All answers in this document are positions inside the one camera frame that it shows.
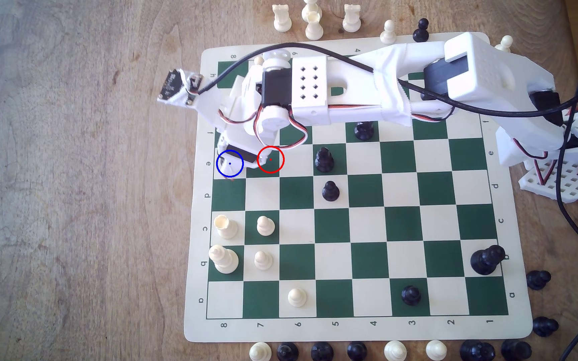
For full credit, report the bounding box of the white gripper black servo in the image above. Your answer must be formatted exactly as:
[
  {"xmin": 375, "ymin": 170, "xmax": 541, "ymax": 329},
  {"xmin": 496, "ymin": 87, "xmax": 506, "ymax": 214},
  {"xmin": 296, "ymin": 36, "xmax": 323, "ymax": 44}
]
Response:
[{"xmin": 203, "ymin": 46, "xmax": 294, "ymax": 165}]

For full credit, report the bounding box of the black rook chess piece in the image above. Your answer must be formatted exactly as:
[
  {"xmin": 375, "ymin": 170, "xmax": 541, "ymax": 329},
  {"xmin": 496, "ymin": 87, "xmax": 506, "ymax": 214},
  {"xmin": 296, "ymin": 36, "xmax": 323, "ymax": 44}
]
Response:
[{"xmin": 227, "ymin": 154, "xmax": 258, "ymax": 169}]

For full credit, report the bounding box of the black bishop chess piece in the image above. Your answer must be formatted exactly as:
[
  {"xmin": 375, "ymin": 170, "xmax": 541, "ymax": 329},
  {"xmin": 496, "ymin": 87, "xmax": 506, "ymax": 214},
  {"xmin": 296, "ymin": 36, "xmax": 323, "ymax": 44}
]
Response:
[{"xmin": 314, "ymin": 146, "xmax": 335, "ymax": 173}]

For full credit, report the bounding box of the white queen chess piece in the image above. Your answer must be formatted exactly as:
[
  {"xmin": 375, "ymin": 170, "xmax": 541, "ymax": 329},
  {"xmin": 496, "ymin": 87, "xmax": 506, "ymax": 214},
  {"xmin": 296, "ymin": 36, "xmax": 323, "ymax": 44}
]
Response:
[{"xmin": 208, "ymin": 245, "xmax": 240, "ymax": 274}]

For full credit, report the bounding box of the black knight chess piece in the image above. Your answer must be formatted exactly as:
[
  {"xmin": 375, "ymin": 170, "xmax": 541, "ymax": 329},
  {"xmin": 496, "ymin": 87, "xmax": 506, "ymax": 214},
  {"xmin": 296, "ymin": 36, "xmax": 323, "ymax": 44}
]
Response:
[{"xmin": 354, "ymin": 122, "xmax": 375, "ymax": 142}]

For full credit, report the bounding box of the green white chess board mat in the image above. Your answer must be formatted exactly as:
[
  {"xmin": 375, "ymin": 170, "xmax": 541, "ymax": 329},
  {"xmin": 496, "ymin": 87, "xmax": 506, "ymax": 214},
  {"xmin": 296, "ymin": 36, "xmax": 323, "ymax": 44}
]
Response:
[{"xmin": 184, "ymin": 31, "xmax": 533, "ymax": 343}]

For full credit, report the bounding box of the black king chess piece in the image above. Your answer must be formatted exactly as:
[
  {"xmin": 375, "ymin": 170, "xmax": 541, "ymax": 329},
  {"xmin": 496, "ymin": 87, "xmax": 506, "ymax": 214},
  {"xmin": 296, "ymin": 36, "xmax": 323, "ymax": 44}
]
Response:
[{"xmin": 470, "ymin": 245, "xmax": 506, "ymax": 276}]

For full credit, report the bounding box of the red white black servo wire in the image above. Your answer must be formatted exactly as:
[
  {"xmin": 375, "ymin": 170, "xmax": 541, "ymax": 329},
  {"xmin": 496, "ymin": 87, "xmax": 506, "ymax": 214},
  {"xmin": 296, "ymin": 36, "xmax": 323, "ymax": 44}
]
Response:
[
  {"xmin": 218, "ymin": 103, "xmax": 311, "ymax": 151},
  {"xmin": 512, "ymin": 136, "xmax": 558, "ymax": 185}
]

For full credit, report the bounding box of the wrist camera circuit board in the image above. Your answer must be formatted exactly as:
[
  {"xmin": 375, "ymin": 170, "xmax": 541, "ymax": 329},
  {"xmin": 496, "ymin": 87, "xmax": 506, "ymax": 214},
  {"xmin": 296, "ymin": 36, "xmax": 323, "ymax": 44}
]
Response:
[{"xmin": 158, "ymin": 68, "xmax": 204, "ymax": 107}]

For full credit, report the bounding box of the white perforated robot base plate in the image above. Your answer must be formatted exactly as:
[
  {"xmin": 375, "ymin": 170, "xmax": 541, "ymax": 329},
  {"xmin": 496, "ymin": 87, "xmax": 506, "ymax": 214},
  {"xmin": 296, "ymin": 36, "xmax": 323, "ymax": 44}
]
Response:
[{"xmin": 519, "ymin": 159, "xmax": 578, "ymax": 202}]

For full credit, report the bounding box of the black camera cable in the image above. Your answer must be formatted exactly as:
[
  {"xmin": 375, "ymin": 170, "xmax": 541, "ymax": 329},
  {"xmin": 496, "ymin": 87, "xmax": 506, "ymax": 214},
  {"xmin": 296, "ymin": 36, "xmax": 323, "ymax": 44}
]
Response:
[{"xmin": 196, "ymin": 42, "xmax": 578, "ymax": 361}]

